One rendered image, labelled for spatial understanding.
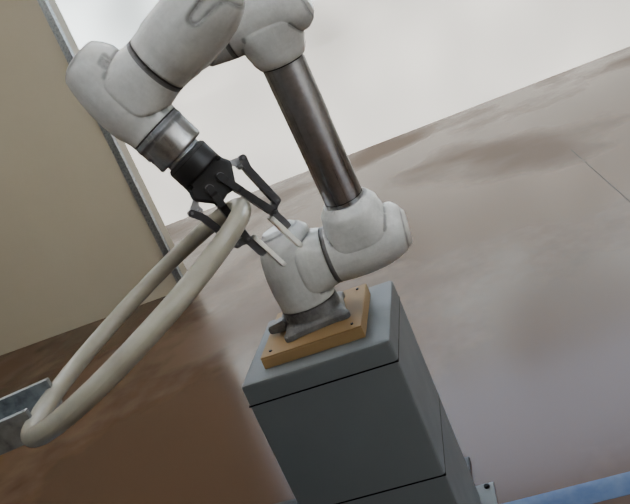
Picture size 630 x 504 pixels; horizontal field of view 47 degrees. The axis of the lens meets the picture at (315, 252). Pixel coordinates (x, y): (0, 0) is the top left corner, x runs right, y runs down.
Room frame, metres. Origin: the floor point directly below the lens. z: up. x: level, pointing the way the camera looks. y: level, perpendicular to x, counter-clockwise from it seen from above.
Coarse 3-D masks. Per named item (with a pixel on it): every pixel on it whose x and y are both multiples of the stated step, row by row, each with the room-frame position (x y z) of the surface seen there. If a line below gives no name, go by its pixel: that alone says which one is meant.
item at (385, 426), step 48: (384, 288) 1.91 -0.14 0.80; (384, 336) 1.60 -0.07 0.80; (288, 384) 1.64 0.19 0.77; (336, 384) 1.61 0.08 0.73; (384, 384) 1.59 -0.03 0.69; (432, 384) 1.92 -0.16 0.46; (288, 432) 1.65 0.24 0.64; (336, 432) 1.63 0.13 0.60; (384, 432) 1.60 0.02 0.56; (432, 432) 1.63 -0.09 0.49; (288, 480) 1.67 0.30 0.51; (336, 480) 1.64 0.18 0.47; (384, 480) 1.61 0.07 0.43; (432, 480) 1.58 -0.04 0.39
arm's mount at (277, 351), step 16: (352, 288) 1.92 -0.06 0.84; (352, 304) 1.80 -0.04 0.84; (368, 304) 1.83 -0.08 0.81; (352, 320) 1.70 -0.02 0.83; (272, 336) 1.82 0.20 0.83; (304, 336) 1.73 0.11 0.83; (320, 336) 1.68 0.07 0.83; (336, 336) 1.66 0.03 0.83; (352, 336) 1.65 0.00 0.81; (272, 352) 1.72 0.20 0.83; (288, 352) 1.69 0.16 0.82; (304, 352) 1.68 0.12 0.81
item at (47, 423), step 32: (224, 224) 0.98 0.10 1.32; (224, 256) 0.93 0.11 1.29; (192, 288) 0.88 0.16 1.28; (160, 320) 0.85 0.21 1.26; (96, 352) 1.24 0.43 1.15; (128, 352) 0.84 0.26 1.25; (64, 384) 1.15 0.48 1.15; (96, 384) 0.84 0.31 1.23; (32, 416) 1.04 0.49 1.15; (64, 416) 0.85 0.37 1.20
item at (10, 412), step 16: (32, 384) 1.15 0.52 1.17; (48, 384) 1.14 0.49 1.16; (0, 400) 1.14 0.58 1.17; (16, 400) 1.14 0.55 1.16; (32, 400) 1.14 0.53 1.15; (0, 416) 1.14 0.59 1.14; (16, 416) 1.03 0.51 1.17; (0, 432) 1.03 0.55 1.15; (16, 432) 1.03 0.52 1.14; (0, 448) 1.03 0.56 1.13
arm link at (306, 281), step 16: (304, 224) 1.80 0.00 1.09; (272, 240) 1.76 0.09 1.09; (288, 240) 1.75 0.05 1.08; (304, 240) 1.75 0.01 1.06; (288, 256) 1.74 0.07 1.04; (304, 256) 1.73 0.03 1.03; (320, 256) 1.73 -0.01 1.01; (272, 272) 1.76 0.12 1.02; (288, 272) 1.74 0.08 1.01; (304, 272) 1.73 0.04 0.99; (320, 272) 1.72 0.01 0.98; (272, 288) 1.78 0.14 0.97; (288, 288) 1.74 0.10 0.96; (304, 288) 1.74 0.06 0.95; (320, 288) 1.74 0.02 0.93; (288, 304) 1.76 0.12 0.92; (304, 304) 1.74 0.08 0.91
